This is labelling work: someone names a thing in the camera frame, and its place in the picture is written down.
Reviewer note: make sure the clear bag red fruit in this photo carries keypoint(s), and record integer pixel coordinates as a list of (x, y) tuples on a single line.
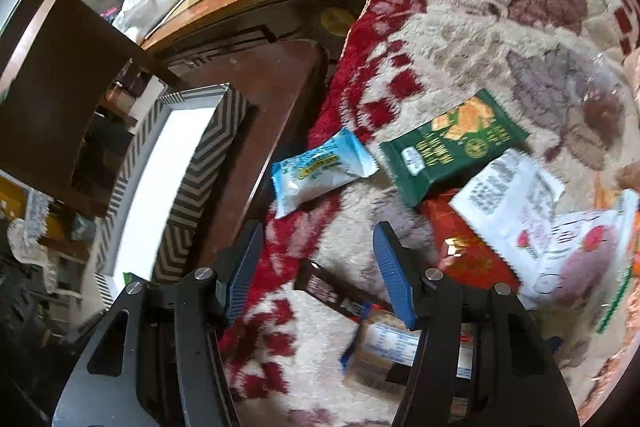
[(595, 88)]

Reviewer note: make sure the dark green cracker packet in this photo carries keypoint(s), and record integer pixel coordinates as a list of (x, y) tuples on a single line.
[(461, 140)]

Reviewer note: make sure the red snack packet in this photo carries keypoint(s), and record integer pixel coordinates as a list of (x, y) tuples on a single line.
[(461, 254)]

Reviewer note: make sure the white plastic bag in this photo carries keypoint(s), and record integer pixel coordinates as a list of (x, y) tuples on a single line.
[(138, 18)]

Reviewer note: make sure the striped cardboard tray box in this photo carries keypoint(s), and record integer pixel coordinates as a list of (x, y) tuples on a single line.
[(161, 190)]

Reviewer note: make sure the dark brown chocolate bar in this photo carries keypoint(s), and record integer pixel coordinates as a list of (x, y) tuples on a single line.
[(335, 293)]

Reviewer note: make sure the dark wooden chair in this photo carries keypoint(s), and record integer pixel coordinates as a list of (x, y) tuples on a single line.
[(60, 63)]

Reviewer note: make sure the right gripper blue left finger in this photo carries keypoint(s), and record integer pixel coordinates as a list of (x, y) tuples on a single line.
[(235, 267)]

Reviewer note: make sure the light blue snack packet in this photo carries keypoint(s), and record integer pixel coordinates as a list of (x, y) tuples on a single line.
[(302, 178)]

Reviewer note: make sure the red floral plush blanket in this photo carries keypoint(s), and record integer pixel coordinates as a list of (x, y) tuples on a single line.
[(404, 63)]

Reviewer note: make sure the white pink strawberry packet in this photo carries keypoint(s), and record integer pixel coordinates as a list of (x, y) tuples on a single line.
[(584, 255)]

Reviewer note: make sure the white barcode snack packet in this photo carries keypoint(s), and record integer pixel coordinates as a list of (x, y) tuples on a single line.
[(511, 204)]

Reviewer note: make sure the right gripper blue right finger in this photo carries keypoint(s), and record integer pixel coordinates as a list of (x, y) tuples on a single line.
[(402, 282)]

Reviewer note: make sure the blue white biscuit pack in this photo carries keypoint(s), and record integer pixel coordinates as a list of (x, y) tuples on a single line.
[(379, 359)]

